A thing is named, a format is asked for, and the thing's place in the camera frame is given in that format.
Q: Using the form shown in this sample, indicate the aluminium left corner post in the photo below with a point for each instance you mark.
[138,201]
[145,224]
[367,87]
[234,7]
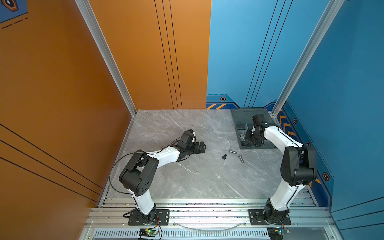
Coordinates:
[101,42]

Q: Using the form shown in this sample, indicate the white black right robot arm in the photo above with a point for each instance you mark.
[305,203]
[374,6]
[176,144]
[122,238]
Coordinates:
[298,167]

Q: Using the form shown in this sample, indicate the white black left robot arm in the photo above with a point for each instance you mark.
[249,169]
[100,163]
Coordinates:
[138,174]

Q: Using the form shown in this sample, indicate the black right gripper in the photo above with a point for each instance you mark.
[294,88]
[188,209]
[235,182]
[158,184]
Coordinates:
[248,132]

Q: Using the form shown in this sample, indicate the silver wing nut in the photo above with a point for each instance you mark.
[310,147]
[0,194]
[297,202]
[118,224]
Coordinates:
[242,134]

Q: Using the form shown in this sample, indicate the right green circuit board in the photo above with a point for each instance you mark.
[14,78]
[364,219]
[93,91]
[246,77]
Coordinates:
[277,234]

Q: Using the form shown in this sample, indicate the left green circuit board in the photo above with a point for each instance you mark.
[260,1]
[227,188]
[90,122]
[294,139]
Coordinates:
[148,233]

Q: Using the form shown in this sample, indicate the aluminium corner post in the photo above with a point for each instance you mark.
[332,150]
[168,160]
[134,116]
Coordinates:
[318,34]
[101,42]

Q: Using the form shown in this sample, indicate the green circuit board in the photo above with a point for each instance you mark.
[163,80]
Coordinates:
[148,233]
[277,234]

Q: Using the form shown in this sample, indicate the aluminium right corner post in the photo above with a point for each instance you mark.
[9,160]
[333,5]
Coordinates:
[318,34]

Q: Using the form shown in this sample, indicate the grey compartment organizer box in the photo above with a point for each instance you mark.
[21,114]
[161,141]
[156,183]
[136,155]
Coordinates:
[245,119]

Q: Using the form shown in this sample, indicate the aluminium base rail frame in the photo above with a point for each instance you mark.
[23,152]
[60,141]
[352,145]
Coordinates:
[210,218]

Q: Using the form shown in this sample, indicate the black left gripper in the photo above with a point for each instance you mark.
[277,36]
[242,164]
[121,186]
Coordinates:
[197,149]

